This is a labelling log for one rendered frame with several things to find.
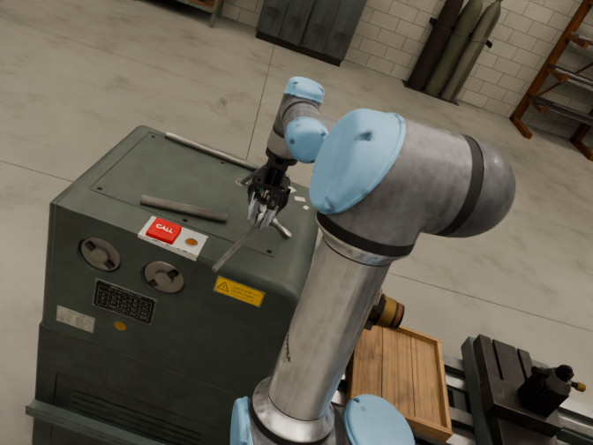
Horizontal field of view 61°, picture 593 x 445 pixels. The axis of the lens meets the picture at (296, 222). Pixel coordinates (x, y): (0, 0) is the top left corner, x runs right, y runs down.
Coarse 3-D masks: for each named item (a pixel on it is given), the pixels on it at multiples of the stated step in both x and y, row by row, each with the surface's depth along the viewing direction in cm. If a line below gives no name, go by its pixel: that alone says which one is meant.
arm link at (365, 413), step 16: (352, 400) 74; (368, 400) 74; (384, 400) 75; (336, 416) 71; (352, 416) 70; (368, 416) 71; (384, 416) 73; (400, 416) 74; (336, 432) 69; (352, 432) 68; (368, 432) 69; (384, 432) 70; (400, 432) 72
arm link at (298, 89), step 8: (296, 80) 95; (304, 80) 96; (312, 80) 98; (288, 88) 95; (296, 88) 93; (304, 88) 93; (312, 88) 94; (320, 88) 96; (288, 96) 95; (296, 96) 94; (304, 96) 93; (312, 96) 94; (320, 96) 95; (280, 104) 98; (288, 104) 94; (280, 112) 97; (280, 120) 98; (280, 128) 98; (280, 136) 99
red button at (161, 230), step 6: (156, 222) 110; (162, 222) 110; (168, 222) 111; (150, 228) 108; (156, 228) 108; (162, 228) 109; (168, 228) 110; (174, 228) 110; (180, 228) 111; (150, 234) 107; (156, 234) 107; (162, 234) 107; (168, 234) 108; (174, 234) 109; (162, 240) 107; (168, 240) 107; (174, 240) 108
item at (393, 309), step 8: (384, 296) 140; (392, 304) 138; (400, 304) 140; (384, 312) 137; (392, 312) 137; (400, 312) 138; (376, 320) 139; (384, 320) 137; (392, 320) 138; (400, 320) 138; (392, 328) 140
